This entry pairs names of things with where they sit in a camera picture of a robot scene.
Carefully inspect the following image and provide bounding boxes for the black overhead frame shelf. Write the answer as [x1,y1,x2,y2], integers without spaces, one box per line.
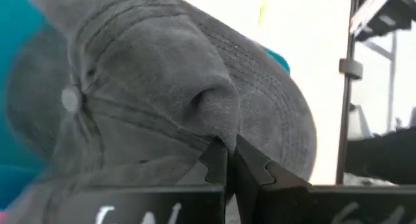
[349,0,416,42]

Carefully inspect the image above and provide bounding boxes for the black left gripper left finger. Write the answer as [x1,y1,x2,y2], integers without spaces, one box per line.
[177,136,230,202]

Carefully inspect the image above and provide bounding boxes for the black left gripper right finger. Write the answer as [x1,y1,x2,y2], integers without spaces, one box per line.
[233,134,312,224]

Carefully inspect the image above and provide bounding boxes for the grey clamp on post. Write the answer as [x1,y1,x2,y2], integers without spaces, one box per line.
[339,57,363,81]

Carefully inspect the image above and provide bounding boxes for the black aluminium frame post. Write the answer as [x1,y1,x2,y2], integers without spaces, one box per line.
[335,0,359,185]

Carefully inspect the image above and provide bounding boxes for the dark grey cap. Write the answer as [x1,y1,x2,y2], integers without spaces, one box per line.
[0,0,318,224]

